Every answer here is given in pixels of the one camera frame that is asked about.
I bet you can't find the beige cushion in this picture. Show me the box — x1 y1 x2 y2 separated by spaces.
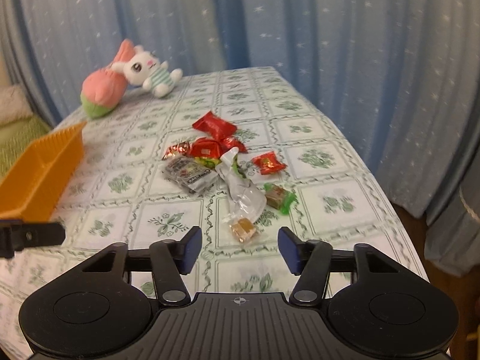
0 85 33 126

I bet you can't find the clear caramel candy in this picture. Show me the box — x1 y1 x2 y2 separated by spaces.
221 213 260 244

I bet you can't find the floral green white tablecloth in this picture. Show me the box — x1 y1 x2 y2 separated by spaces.
0 66 431 360

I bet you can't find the blue starry curtain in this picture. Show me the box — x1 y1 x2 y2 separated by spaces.
1 0 479 261

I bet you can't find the grey black snack packet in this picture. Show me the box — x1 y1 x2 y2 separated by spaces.
162 155 218 194

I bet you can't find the small red candy packet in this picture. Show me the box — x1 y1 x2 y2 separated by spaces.
251 151 287 176

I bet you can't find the red wrapped candy packet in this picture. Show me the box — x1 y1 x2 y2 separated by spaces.
188 136 247 159

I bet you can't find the green brown candy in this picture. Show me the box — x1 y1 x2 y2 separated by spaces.
264 183 297 215

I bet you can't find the shiny red foil candy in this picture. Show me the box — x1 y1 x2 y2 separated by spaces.
162 141 191 161

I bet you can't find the white bunny plush toy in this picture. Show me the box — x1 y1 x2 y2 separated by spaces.
110 45 183 98

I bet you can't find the large red snack packet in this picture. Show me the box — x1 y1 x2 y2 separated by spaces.
192 111 238 141

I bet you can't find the orange plastic tray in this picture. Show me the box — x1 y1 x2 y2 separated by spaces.
1 122 86 223

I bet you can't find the pink star plush toy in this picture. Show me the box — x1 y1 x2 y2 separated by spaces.
80 39 135 119

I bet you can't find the silver white pouch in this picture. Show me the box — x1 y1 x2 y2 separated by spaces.
215 147 267 216

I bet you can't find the yellow green candy packet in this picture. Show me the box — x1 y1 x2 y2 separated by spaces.
194 157 221 170

